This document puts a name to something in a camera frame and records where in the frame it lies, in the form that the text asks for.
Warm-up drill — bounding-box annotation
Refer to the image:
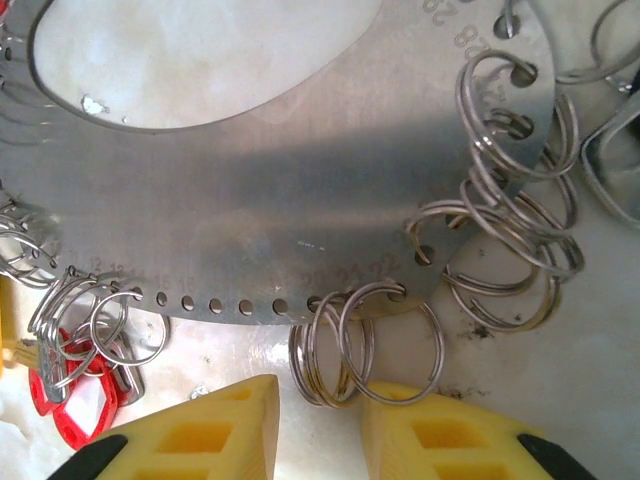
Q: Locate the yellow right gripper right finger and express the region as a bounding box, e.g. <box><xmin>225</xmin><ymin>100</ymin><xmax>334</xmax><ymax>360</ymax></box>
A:
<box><xmin>360</xmin><ymin>380</ymin><xmax>601</xmax><ymax>480</ymax></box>

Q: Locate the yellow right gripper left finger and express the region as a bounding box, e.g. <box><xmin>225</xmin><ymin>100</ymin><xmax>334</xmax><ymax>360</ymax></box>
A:
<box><xmin>49</xmin><ymin>373</ymin><xmax>280</xmax><ymax>480</ymax></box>

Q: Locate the silver split ring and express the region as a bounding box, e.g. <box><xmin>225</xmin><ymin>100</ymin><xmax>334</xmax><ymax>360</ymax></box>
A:
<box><xmin>457</xmin><ymin>49</ymin><xmax>581</xmax><ymax>182</ymax></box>
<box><xmin>405</xmin><ymin>197</ymin><xmax>586</xmax><ymax>281</ymax></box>
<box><xmin>442</xmin><ymin>234</ymin><xmax>564</xmax><ymax>334</ymax></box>
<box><xmin>338</xmin><ymin>280</ymin><xmax>446</xmax><ymax>407</ymax></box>
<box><xmin>27</xmin><ymin>272</ymin><xmax>126</xmax><ymax>391</ymax></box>
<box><xmin>288</xmin><ymin>291</ymin><xmax>376</xmax><ymax>409</ymax></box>

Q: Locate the bunch of keys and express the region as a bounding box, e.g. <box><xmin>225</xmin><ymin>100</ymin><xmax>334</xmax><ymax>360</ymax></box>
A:
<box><xmin>52</xmin><ymin>369</ymin><xmax>121</xmax><ymax>451</ymax></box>

